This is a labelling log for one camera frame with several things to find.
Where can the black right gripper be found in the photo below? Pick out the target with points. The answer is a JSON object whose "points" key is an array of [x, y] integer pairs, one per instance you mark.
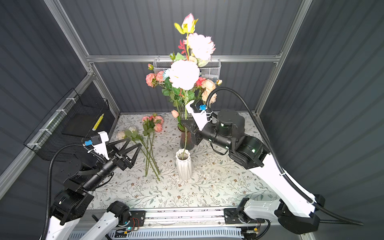
{"points": [[194, 128]]}

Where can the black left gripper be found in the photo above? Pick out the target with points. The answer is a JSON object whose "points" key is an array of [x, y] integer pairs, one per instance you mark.
{"points": [[121, 163]]}

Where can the pink tulip bud stem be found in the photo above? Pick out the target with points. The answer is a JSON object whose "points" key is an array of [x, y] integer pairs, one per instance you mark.
{"points": [[176, 115]]}

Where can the pink glass vase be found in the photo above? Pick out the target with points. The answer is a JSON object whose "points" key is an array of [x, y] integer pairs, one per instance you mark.
{"points": [[186, 138]]}

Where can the white ribbed ceramic vase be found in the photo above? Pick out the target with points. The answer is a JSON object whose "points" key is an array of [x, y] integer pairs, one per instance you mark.
{"points": [[184, 164]]}

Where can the cream pink rose spray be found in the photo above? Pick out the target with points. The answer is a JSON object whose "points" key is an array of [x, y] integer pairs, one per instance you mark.
{"points": [[205, 87]]}

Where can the bunch of artificial flowers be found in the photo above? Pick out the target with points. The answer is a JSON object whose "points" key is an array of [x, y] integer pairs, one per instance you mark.
{"points": [[151, 125]]}

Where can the large white peony spray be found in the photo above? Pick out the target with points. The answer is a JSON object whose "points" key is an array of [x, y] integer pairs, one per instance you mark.
{"points": [[196, 52]]}

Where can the pink carnation stem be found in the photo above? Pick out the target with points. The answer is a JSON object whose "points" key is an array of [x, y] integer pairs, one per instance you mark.
{"points": [[162, 79]]}

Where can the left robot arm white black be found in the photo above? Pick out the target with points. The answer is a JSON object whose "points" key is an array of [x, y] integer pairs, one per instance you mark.
{"points": [[71, 203]]}

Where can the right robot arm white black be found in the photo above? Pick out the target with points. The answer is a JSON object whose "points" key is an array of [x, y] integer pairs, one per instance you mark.
{"points": [[227, 130]]}

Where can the floral patterned table mat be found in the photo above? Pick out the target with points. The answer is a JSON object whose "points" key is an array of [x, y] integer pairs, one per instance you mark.
{"points": [[216, 180]]}

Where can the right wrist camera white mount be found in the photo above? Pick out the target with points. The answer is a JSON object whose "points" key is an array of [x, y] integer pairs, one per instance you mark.
{"points": [[200, 112]]}

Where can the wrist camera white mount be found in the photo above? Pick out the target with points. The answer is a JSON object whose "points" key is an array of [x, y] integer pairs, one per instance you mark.
{"points": [[200, 112], [98, 142]]}

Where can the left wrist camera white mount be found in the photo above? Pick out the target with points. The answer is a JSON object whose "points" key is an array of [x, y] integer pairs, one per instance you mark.
{"points": [[98, 142]]}

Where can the black wire basket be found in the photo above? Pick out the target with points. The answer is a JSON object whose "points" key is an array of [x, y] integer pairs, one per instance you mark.
{"points": [[72, 122]]}

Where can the white wire mesh basket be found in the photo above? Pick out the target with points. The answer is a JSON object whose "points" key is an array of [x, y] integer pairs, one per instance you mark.
{"points": [[210, 71]]}

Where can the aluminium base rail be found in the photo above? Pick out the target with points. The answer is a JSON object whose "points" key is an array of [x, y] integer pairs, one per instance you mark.
{"points": [[195, 217]]}

